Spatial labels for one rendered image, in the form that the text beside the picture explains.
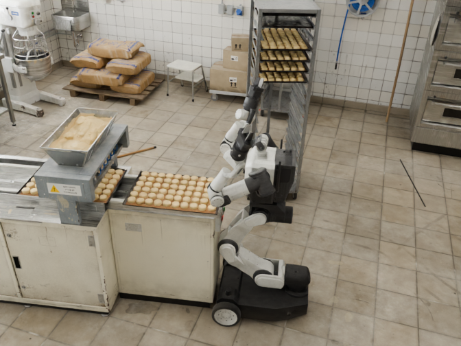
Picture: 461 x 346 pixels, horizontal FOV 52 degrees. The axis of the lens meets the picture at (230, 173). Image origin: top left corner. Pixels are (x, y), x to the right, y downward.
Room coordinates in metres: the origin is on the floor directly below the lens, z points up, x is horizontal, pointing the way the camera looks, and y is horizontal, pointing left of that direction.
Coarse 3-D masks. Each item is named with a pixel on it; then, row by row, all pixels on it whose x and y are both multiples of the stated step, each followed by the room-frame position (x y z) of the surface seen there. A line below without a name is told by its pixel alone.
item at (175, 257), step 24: (120, 216) 2.39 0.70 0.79; (144, 216) 2.38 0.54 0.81; (168, 216) 2.36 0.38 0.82; (192, 216) 2.35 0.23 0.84; (120, 240) 2.39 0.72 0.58; (144, 240) 2.38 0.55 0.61; (168, 240) 2.36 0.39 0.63; (192, 240) 2.34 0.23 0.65; (216, 240) 2.45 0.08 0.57; (120, 264) 2.40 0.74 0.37; (144, 264) 2.38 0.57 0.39; (168, 264) 2.36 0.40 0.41; (192, 264) 2.34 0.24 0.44; (216, 264) 2.46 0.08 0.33; (120, 288) 2.40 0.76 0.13; (144, 288) 2.38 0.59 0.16; (168, 288) 2.36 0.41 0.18; (192, 288) 2.34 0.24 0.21
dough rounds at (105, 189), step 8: (112, 176) 2.68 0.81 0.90; (120, 176) 2.69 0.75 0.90; (32, 184) 2.53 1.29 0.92; (104, 184) 2.56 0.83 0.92; (112, 184) 2.56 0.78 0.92; (24, 192) 2.45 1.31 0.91; (32, 192) 2.44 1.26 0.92; (96, 192) 2.46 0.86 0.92; (104, 192) 2.46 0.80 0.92; (96, 200) 2.40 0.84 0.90; (104, 200) 2.40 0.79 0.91
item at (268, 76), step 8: (264, 72) 3.90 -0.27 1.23; (272, 72) 3.95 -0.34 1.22; (280, 72) 3.92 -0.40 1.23; (288, 72) 3.91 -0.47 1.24; (296, 72) 3.91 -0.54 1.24; (264, 80) 3.72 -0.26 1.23; (272, 80) 3.72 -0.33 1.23; (280, 80) 3.73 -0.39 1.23; (288, 80) 3.74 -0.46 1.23; (296, 80) 3.77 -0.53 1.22; (304, 80) 3.77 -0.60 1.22
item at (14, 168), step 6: (0, 168) 2.79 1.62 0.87; (6, 168) 2.79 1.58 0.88; (12, 168) 2.78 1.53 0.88; (18, 168) 2.78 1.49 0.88; (24, 168) 2.77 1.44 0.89; (30, 168) 2.77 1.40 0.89; (36, 168) 2.76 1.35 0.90; (30, 174) 2.77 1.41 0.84; (126, 174) 2.72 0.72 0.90; (132, 174) 2.72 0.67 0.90; (126, 180) 2.70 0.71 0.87; (132, 180) 2.69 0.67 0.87
